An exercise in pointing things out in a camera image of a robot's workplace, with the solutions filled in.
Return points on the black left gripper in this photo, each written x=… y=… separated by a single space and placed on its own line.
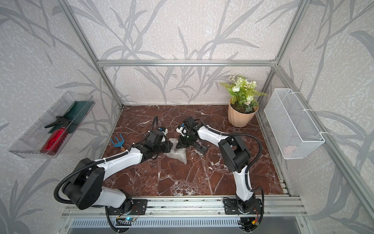
x=168 y=147

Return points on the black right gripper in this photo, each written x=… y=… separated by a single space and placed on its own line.
x=181 y=144

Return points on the black tape dispenser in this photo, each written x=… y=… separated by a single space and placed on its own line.
x=198 y=145

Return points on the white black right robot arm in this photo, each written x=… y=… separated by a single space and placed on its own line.
x=234 y=152

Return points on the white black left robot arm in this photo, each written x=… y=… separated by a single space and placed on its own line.
x=84 y=186

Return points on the blue hand rake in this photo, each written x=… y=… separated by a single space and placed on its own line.
x=118 y=142

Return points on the potted plant terracotta pot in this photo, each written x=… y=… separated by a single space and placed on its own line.
x=242 y=104

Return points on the green trowel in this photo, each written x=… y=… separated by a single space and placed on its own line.
x=72 y=118

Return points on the red spray bottle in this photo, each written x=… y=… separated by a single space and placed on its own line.
x=55 y=141

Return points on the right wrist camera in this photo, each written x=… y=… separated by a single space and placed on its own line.
x=189 y=124

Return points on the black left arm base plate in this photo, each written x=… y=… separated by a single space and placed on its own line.
x=133 y=207

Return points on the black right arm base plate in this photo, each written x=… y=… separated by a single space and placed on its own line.
x=238 y=207

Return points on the clear plastic wall tray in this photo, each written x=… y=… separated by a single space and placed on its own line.
x=47 y=136

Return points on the white wire mesh basket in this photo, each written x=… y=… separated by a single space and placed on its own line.
x=294 y=130

